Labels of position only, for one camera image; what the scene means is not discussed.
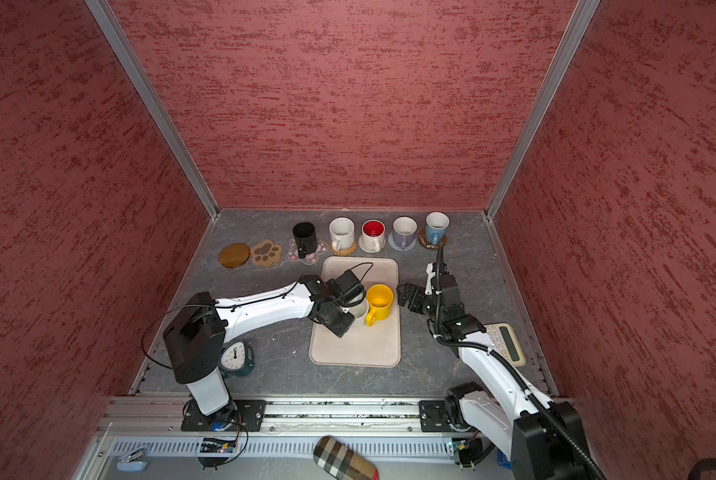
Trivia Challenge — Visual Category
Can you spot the pink flower coaster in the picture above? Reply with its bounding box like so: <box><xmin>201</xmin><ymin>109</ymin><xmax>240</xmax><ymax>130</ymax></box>
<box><xmin>288</xmin><ymin>238</ymin><xmax>330</xmax><ymax>265</ymax></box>

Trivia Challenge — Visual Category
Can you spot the brown wicker round coaster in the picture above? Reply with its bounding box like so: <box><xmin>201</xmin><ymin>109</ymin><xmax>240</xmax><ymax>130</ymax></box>
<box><xmin>330</xmin><ymin>241</ymin><xmax>358</xmax><ymax>257</ymax></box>

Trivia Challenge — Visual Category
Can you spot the beige serving tray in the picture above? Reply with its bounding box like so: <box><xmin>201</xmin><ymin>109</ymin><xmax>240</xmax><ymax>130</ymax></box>
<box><xmin>309</xmin><ymin>256</ymin><xmax>401</xmax><ymax>368</ymax></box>

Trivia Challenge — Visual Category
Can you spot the grey round coaster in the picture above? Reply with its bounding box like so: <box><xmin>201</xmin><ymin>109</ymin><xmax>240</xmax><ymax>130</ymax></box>
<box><xmin>388</xmin><ymin>233</ymin><xmax>417</xmax><ymax>252</ymax></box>

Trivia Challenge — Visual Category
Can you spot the white mug purple outside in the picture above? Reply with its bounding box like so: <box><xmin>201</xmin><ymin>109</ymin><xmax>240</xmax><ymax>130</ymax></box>
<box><xmin>392</xmin><ymin>216</ymin><xmax>418</xmax><ymax>243</ymax></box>

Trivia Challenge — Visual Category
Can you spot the blue mug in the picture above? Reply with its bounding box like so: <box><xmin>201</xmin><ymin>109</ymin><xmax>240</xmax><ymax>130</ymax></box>
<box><xmin>425</xmin><ymin>212</ymin><xmax>450</xmax><ymax>247</ymax></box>

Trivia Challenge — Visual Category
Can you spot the red mug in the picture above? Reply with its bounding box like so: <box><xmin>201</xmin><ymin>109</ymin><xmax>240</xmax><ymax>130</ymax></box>
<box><xmin>361</xmin><ymin>220</ymin><xmax>386</xmax><ymax>237</ymax></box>

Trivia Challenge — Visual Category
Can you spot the black mug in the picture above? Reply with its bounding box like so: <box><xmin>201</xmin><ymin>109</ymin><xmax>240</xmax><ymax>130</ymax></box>
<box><xmin>293</xmin><ymin>222</ymin><xmax>319</xmax><ymax>259</ymax></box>

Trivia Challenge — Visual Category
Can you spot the paw print coaster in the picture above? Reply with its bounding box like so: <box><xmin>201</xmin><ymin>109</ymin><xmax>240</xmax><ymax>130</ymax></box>
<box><xmin>250</xmin><ymin>240</ymin><xmax>283</xmax><ymax>268</ymax></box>

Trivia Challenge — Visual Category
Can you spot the white mug front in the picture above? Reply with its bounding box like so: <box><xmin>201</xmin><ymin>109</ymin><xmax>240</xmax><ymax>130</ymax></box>
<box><xmin>348</xmin><ymin>299</ymin><xmax>370</xmax><ymax>322</ymax></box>

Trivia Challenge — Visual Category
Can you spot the brown glossy round coaster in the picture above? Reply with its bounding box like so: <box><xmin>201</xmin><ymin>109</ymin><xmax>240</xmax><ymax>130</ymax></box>
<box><xmin>417</xmin><ymin>230</ymin><xmax>448</xmax><ymax>250</ymax></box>

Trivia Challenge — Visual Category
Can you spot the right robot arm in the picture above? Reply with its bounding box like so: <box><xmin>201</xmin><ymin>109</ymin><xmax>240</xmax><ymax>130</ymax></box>
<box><xmin>397</xmin><ymin>274</ymin><xmax>605</xmax><ymax>479</ymax></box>

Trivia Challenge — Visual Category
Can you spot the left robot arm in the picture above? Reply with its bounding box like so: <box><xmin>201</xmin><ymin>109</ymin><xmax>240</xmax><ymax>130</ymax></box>
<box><xmin>162</xmin><ymin>273</ymin><xmax>366</xmax><ymax>417</ymax></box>

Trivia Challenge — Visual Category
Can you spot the yellow mug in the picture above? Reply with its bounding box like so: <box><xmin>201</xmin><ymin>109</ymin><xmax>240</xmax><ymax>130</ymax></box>
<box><xmin>365</xmin><ymin>284</ymin><xmax>394</xmax><ymax>327</ymax></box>

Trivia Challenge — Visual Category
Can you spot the cream calculator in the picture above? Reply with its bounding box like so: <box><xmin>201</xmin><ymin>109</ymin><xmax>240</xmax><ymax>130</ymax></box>
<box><xmin>486</xmin><ymin>323</ymin><xmax>527</xmax><ymax>367</ymax></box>

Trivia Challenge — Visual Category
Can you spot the teal alarm clock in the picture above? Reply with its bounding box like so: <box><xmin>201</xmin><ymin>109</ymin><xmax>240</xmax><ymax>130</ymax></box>
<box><xmin>219</xmin><ymin>341</ymin><xmax>255</xmax><ymax>378</ymax></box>

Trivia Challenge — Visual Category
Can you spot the plaid glasses case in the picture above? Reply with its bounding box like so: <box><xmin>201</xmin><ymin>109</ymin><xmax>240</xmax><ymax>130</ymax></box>
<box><xmin>313</xmin><ymin>436</ymin><xmax>380</xmax><ymax>480</ymax></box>

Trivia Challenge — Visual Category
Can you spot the small stapler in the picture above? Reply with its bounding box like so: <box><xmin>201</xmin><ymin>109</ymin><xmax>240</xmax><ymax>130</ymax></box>
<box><xmin>116</xmin><ymin>446</ymin><xmax>149</xmax><ymax>473</ymax></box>

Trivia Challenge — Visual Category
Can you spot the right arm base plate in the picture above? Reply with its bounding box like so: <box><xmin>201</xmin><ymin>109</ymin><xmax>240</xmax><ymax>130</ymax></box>
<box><xmin>418</xmin><ymin>400</ymin><xmax>453</xmax><ymax>433</ymax></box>

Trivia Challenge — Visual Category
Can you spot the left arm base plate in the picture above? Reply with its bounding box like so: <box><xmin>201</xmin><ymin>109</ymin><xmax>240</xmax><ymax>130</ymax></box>
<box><xmin>181</xmin><ymin>399</ymin><xmax>267</xmax><ymax>433</ymax></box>

